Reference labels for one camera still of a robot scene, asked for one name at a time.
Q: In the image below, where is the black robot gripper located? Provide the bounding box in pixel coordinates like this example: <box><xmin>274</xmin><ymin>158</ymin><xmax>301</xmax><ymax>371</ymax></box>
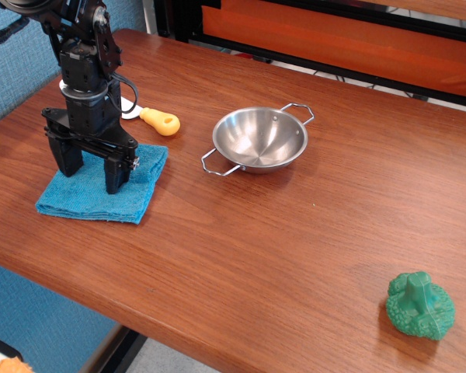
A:
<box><xmin>42</xmin><ymin>87</ymin><xmax>139</xmax><ymax>194</ymax></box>

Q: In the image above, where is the blue microfiber cloth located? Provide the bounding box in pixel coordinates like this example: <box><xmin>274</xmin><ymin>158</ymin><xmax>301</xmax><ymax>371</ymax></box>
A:
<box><xmin>36</xmin><ymin>145</ymin><xmax>169</xmax><ymax>225</ymax></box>

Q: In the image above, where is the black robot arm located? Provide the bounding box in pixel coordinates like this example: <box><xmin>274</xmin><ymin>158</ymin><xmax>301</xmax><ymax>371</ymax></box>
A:
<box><xmin>0</xmin><ymin>1</ymin><xmax>139</xmax><ymax>194</ymax></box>

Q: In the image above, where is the metal table leg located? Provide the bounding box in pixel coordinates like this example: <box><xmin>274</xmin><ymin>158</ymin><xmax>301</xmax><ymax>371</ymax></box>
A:
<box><xmin>79</xmin><ymin>324</ymin><xmax>147</xmax><ymax>373</ymax></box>

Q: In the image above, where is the orange object bottom corner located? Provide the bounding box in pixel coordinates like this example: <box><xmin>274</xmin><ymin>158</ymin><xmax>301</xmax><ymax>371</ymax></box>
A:
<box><xmin>0</xmin><ymin>357</ymin><xmax>33</xmax><ymax>373</ymax></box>

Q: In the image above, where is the green plastic toy broccoli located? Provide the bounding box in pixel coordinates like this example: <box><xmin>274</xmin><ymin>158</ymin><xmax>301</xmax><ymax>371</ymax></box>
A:
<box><xmin>385</xmin><ymin>271</ymin><xmax>456</xmax><ymax>341</ymax></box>

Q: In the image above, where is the toy knife yellow handle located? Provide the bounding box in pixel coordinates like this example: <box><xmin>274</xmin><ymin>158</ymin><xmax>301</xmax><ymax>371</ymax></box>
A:
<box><xmin>121</xmin><ymin>97</ymin><xmax>181</xmax><ymax>137</ymax></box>

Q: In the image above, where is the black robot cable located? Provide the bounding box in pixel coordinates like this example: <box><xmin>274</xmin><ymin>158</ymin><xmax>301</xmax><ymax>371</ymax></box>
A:
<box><xmin>0</xmin><ymin>16</ymin><xmax>31</xmax><ymax>45</ymax></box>

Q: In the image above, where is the small steel two-handled pan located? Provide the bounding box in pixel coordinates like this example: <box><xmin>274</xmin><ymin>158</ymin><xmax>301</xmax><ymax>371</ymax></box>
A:
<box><xmin>201</xmin><ymin>103</ymin><xmax>315</xmax><ymax>177</ymax></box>

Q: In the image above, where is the orange panel black frame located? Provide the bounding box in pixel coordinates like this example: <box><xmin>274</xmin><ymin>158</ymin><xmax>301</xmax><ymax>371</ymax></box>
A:
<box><xmin>154</xmin><ymin>1</ymin><xmax>466</xmax><ymax>106</ymax></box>

